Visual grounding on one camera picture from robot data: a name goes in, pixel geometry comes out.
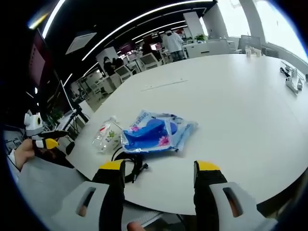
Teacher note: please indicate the small white box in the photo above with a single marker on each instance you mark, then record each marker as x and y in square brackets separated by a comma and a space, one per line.
[252, 51]

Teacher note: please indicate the white table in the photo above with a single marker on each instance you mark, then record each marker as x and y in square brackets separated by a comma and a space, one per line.
[228, 115]

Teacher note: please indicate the clear plastic bottle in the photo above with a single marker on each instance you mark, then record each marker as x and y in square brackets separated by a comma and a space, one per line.
[107, 134]

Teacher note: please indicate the ceiling air vent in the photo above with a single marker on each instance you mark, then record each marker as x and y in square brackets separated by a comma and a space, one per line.
[80, 43]

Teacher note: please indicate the white office chair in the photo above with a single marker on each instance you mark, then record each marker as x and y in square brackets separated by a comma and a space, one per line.
[124, 73]
[150, 61]

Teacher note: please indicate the blue plastic package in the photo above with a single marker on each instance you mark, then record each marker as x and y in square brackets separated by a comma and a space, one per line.
[154, 134]

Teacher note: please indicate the black tripod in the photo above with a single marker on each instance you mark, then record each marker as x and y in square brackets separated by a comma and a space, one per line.
[79, 119]

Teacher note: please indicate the white low cabinet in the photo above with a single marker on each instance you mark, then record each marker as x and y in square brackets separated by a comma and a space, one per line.
[207, 49]

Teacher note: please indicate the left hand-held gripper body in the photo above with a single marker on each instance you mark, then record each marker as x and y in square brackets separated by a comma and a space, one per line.
[32, 125]

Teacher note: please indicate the green potted plant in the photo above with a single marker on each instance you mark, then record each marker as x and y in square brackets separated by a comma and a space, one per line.
[201, 37]

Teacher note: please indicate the person's grey clothing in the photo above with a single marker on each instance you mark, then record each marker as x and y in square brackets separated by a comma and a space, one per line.
[48, 187]

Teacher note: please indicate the person's left hand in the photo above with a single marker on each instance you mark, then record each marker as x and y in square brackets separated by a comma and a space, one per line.
[24, 152]

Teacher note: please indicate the white power strip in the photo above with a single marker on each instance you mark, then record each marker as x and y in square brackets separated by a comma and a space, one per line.
[294, 84]

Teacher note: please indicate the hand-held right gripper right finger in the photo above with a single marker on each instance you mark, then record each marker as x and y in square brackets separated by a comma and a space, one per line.
[207, 199]

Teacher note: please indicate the person's right hand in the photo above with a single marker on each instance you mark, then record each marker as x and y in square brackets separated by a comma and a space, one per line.
[135, 226]

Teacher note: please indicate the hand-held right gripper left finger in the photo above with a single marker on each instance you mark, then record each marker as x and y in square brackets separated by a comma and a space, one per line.
[109, 199]

